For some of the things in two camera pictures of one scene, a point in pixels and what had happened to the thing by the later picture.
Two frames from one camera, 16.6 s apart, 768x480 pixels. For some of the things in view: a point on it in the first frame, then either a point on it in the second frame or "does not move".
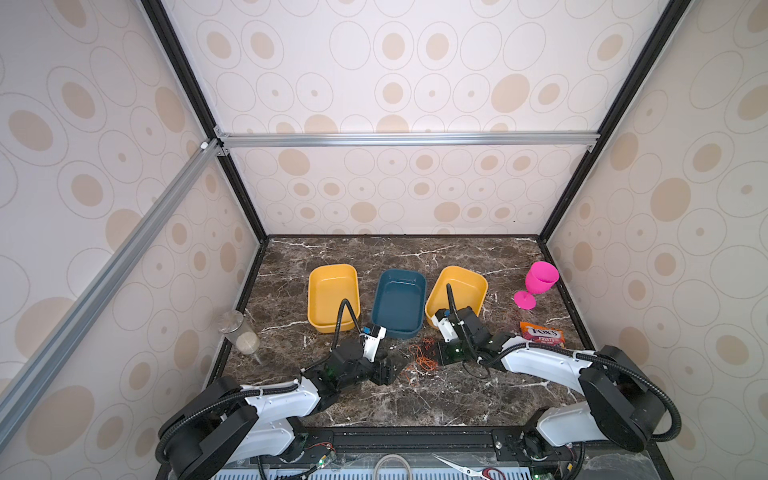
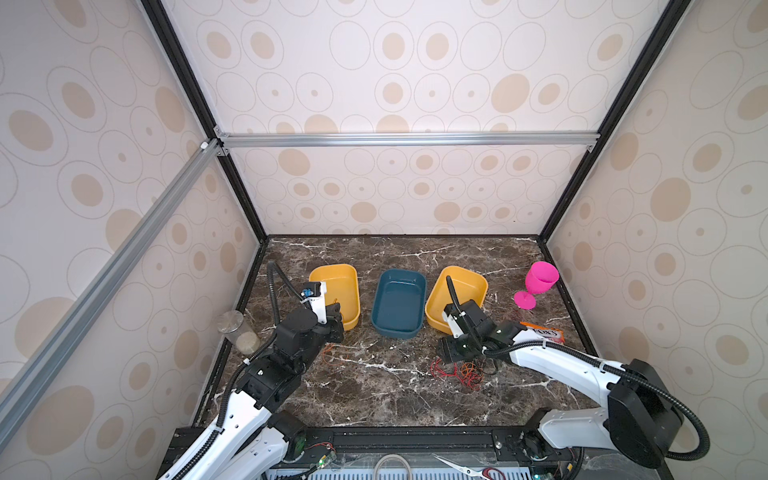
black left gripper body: x=364 y=372 -> x=321 y=332
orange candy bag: x=542 y=334 does not move
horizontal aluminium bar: x=405 y=140 does not move
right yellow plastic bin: x=469 y=289 does not move
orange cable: x=425 y=356 -> x=470 y=372
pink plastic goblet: x=540 y=278 does not move
